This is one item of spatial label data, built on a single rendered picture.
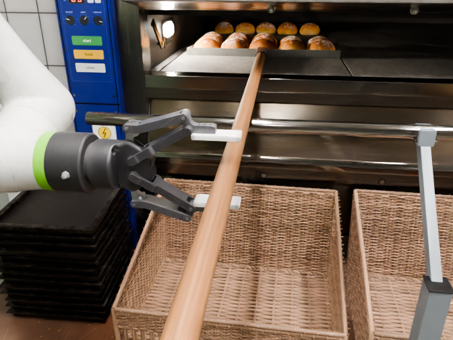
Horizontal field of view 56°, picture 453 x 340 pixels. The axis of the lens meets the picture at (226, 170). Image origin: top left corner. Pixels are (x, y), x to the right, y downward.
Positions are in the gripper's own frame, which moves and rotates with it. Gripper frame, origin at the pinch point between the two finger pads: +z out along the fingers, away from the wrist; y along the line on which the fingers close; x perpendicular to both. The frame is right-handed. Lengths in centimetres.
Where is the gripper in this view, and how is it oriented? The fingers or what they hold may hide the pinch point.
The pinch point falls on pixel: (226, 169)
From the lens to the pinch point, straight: 63.3
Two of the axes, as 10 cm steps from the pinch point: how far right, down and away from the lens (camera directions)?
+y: 0.0, 9.1, 4.2
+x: -1.3, 4.2, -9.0
